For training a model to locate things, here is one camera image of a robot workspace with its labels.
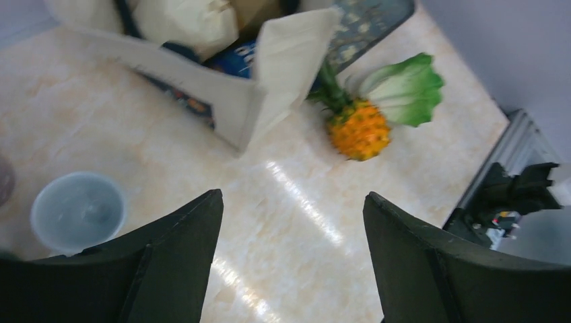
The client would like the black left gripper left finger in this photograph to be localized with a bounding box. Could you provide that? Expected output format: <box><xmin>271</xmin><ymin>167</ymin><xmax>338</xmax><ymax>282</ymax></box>
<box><xmin>1</xmin><ymin>189</ymin><xmax>224</xmax><ymax>322</ymax></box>

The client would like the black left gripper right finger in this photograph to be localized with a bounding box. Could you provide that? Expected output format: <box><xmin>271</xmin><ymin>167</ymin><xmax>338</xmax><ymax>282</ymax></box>
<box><xmin>363</xmin><ymin>192</ymin><xmax>570</xmax><ymax>322</ymax></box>

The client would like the orange toy pineapple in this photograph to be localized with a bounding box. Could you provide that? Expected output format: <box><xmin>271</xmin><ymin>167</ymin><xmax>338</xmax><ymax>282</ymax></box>
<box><xmin>307</xmin><ymin>60</ymin><xmax>391</xmax><ymax>162</ymax></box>

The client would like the cream canvas tote bag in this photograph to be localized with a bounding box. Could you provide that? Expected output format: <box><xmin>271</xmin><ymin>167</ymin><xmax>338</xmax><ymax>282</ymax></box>
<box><xmin>46</xmin><ymin>1</ymin><xmax>341</xmax><ymax>152</ymax></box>

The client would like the teal floral tray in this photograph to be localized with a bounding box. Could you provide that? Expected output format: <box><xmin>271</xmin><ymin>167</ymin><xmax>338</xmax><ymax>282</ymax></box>
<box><xmin>327</xmin><ymin>0</ymin><xmax>415</xmax><ymax>72</ymax></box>

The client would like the green toy lettuce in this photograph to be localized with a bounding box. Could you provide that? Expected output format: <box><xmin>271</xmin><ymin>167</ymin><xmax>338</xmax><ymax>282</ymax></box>
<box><xmin>345</xmin><ymin>52</ymin><xmax>444</xmax><ymax>127</ymax></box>

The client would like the white footed mug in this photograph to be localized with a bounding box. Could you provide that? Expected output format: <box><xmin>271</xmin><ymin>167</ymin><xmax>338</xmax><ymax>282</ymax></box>
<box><xmin>30</xmin><ymin>172</ymin><xmax>128</xmax><ymax>256</ymax></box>

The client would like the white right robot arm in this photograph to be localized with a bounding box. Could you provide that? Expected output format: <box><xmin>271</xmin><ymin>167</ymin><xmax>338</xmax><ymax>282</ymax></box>
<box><xmin>443</xmin><ymin>162</ymin><xmax>570</xmax><ymax>265</ymax></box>

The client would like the lilac mug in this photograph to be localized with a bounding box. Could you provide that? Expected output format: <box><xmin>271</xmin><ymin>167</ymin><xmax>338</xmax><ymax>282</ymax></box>
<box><xmin>0</xmin><ymin>155</ymin><xmax>15</xmax><ymax>206</ymax></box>

